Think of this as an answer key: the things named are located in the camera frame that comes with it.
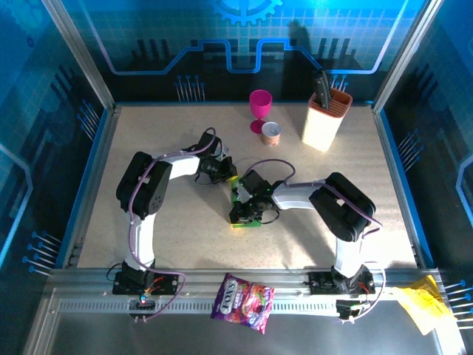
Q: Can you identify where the yellow cloth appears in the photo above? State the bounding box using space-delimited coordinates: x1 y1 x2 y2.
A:
391 274 457 337

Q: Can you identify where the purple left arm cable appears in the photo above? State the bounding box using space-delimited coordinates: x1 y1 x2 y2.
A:
127 126 219 322

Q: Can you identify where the cream knife block orange top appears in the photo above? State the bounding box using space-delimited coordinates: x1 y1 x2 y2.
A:
301 87 353 153

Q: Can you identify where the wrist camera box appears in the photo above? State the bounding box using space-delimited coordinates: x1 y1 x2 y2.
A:
239 169 273 195
199 132 232 162

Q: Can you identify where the aluminium side rail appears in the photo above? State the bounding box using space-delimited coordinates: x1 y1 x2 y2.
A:
371 105 435 269
61 105 121 270

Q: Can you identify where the slotted metal cable duct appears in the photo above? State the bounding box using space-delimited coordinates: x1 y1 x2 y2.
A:
57 298 347 316

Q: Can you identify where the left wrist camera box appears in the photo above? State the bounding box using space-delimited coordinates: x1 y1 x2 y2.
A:
199 132 232 162

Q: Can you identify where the purple candy bag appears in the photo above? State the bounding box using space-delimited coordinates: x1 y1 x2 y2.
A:
209 272 276 336

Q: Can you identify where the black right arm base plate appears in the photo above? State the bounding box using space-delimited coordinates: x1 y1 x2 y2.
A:
306 270 377 297

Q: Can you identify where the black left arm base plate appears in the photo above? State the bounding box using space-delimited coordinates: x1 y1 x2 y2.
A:
112 271 180 297

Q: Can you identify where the orange can with silver lid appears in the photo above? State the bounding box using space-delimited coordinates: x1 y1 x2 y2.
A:
260 121 282 148

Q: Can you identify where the aluminium corner post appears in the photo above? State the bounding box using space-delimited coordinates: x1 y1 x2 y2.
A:
370 0 447 114
39 0 120 112

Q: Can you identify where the black handled knife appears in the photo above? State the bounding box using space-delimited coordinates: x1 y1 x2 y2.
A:
313 70 331 111

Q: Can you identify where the pink plastic goblet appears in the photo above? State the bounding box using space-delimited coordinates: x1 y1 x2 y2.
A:
248 89 273 135

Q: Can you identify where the green cloth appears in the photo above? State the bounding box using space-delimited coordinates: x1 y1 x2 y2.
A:
229 177 262 229

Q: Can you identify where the aluminium front rail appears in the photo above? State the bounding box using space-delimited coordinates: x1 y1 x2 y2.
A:
46 266 446 297

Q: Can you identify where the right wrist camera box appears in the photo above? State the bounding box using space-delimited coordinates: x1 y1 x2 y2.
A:
239 169 273 195

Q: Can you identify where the small circuit board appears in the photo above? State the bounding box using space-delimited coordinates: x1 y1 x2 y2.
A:
128 295 155 311
334 298 362 321

